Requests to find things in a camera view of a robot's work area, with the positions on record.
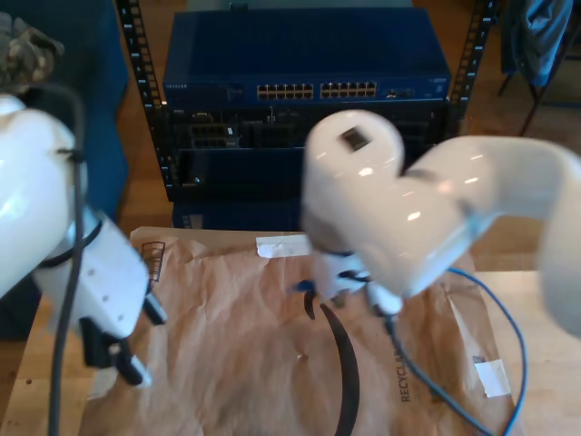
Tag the white shipping label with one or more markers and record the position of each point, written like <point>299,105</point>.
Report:
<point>102,388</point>

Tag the long white tape strip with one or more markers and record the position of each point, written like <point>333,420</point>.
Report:
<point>283,245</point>

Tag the brown paper mailer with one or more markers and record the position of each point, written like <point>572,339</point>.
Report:
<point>227,340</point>

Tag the blue sofa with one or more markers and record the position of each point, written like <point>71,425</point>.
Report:
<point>104,136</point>

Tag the black rack server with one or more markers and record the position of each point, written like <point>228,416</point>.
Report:
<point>254,129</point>

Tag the short white tape strip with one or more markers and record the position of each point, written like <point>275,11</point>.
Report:
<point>492,377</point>

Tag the camouflage cloth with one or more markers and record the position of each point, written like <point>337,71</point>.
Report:
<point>32,50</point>

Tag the dark metal chair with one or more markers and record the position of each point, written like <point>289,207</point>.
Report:
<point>528,113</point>

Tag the grey blue jacket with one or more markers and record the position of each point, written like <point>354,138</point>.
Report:
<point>540,36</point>

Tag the black rack frame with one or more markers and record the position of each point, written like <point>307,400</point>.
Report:
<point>143,68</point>

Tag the blue network switch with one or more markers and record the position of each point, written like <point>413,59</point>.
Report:
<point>299,50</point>

